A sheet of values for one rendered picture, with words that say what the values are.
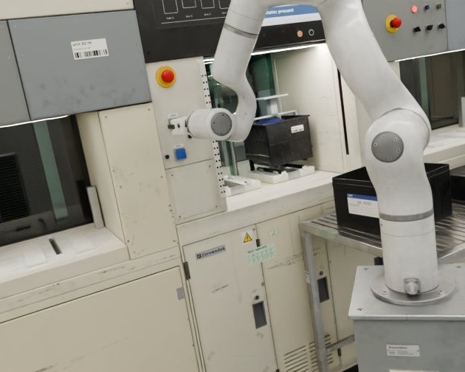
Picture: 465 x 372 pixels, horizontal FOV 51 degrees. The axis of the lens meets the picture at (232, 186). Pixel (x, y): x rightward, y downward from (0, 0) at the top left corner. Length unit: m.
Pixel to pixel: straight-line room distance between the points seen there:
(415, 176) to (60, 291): 1.07
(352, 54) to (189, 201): 0.79
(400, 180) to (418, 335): 0.34
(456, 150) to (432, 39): 0.51
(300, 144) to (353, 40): 1.01
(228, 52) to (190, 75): 0.41
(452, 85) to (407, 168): 2.03
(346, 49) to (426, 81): 1.83
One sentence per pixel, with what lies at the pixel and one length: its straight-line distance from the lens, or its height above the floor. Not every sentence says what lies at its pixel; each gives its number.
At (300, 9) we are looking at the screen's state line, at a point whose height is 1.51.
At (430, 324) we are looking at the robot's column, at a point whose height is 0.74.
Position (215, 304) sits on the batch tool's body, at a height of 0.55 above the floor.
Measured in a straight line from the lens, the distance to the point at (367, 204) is 1.64.
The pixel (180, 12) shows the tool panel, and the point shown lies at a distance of 1.65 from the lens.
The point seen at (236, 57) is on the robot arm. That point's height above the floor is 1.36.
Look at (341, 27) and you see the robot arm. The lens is 1.15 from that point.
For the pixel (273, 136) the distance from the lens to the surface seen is 2.01.
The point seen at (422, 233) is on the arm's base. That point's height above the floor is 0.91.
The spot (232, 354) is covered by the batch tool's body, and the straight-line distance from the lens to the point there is 1.89.
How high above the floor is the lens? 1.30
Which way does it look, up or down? 12 degrees down
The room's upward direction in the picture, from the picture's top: 9 degrees counter-clockwise
